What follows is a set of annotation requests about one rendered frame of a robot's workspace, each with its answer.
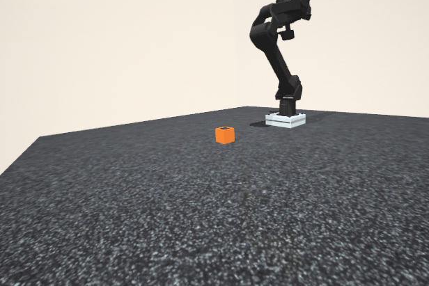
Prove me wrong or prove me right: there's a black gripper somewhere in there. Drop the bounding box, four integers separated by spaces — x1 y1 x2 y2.
276 0 297 41

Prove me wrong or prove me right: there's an orange block with dark square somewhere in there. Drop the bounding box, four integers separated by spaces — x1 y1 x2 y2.
215 127 235 144

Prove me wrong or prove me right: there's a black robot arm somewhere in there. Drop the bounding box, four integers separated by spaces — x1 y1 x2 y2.
249 0 312 117

